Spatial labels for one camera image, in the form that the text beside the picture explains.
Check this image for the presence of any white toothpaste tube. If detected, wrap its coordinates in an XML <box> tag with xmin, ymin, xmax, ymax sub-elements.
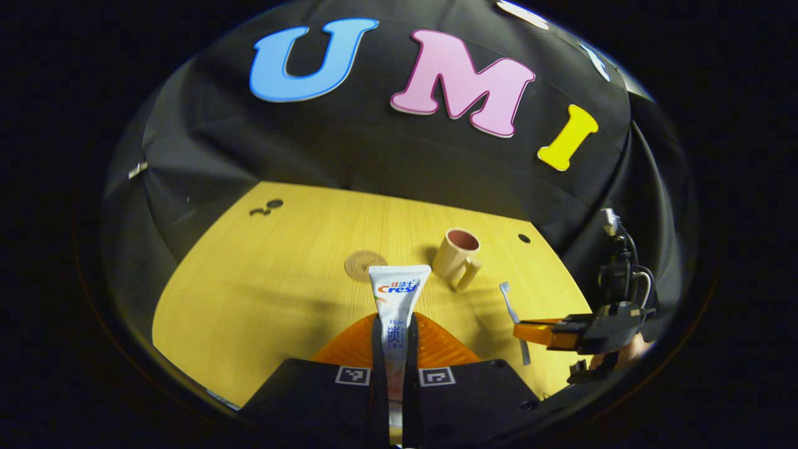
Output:
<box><xmin>368</xmin><ymin>264</ymin><xmax>432</xmax><ymax>445</ymax></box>

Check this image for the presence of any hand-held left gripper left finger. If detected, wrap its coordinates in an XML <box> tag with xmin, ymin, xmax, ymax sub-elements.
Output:
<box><xmin>240</xmin><ymin>312</ymin><xmax>391</xmax><ymax>446</ymax></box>

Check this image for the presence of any round cork coaster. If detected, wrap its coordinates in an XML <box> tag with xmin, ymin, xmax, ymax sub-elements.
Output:
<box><xmin>345</xmin><ymin>250</ymin><xmax>388</xmax><ymax>282</ymax></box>

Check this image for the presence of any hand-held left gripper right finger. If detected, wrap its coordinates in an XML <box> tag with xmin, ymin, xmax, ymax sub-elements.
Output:
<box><xmin>402</xmin><ymin>312</ymin><xmax>541</xmax><ymax>446</ymax></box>

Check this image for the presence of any black backdrop cloth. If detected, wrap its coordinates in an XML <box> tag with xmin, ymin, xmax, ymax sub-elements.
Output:
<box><xmin>103</xmin><ymin>0</ymin><xmax>696</xmax><ymax>325</ymax></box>

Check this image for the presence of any beige cup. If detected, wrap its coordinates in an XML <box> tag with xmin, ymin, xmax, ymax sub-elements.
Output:
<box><xmin>432</xmin><ymin>228</ymin><xmax>482</xmax><ymax>292</ymax></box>

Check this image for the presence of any white toothbrush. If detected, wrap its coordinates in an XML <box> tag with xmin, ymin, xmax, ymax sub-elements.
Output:
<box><xmin>499</xmin><ymin>281</ymin><xmax>532</xmax><ymax>366</ymax></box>

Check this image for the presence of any white cable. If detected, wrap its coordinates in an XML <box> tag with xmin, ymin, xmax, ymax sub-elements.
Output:
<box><xmin>635</xmin><ymin>269</ymin><xmax>653</xmax><ymax>311</ymax></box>

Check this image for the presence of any black cable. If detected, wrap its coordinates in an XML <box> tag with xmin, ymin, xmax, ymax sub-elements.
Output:
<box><xmin>620</xmin><ymin>228</ymin><xmax>656</xmax><ymax>309</ymax></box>

